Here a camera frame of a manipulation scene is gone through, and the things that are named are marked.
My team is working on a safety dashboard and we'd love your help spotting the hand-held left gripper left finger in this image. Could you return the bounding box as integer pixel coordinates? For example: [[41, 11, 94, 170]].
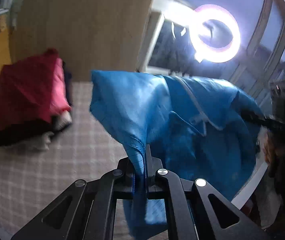
[[11, 156, 136, 240]]

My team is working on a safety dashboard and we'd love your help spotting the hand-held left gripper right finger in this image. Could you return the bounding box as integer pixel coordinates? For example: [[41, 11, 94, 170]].
[[145, 145, 270, 240]]

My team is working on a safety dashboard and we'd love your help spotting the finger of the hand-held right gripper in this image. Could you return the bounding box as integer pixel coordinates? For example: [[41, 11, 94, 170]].
[[242, 111, 285, 137]]

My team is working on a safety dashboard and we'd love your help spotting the blue zip coat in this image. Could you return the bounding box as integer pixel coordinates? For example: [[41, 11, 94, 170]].
[[90, 70, 266, 238]]

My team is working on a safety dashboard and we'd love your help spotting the person's right hand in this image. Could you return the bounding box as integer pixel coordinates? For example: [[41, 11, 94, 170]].
[[257, 127, 281, 164]]

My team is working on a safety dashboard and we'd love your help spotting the black garment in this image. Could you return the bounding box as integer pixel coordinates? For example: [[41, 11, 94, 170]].
[[0, 115, 58, 148]]

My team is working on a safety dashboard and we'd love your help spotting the dark red garment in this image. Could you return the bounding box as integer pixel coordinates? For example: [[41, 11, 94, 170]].
[[0, 49, 71, 133]]

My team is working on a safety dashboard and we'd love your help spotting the light wooden board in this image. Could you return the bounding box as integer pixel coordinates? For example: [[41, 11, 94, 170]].
[[9, 0, 154, 83]]

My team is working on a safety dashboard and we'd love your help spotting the white ring light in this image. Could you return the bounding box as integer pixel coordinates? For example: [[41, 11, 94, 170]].
[[189, 4, 241, 63]]

